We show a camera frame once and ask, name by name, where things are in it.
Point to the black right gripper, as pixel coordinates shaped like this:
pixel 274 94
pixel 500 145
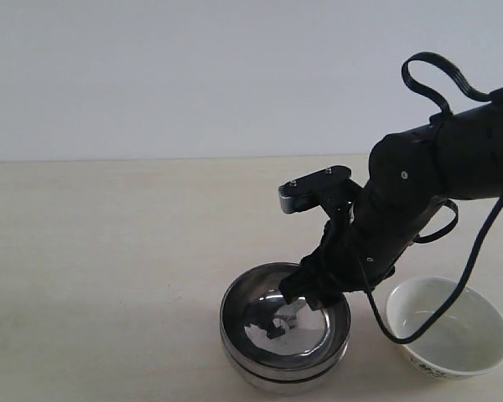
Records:
pixel 360 247

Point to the ribbed stainless steel bowl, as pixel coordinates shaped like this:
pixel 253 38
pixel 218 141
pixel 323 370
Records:
pixel 253 300

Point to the plain stainless steel bowl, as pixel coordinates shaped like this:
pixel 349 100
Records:
pixel 299 358

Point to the white ceramic patterned bowl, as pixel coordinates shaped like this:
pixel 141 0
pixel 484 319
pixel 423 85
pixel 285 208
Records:
pixel 465 342

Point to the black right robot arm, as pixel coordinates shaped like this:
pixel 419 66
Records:
pixel 412 175

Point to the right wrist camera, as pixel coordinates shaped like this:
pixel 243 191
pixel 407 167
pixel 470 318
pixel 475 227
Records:
pixel 331 188

